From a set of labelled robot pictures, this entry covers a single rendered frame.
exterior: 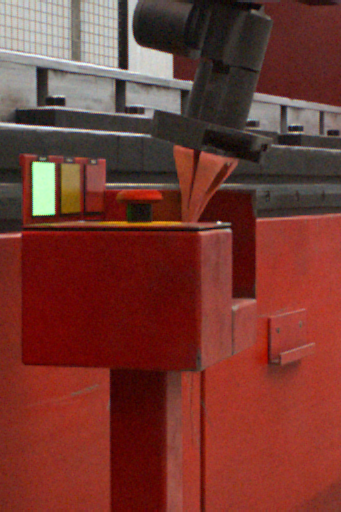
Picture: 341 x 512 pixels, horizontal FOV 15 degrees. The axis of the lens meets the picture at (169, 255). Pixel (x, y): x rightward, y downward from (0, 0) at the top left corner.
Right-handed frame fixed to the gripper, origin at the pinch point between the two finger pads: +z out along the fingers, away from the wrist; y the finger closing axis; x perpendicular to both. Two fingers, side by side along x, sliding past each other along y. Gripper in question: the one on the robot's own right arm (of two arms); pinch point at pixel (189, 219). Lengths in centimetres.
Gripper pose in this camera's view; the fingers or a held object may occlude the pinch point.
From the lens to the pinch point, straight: 119.6
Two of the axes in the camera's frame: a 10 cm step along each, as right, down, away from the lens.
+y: -9.2, -2.7, 2.7
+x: -2.9, 0.5, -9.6
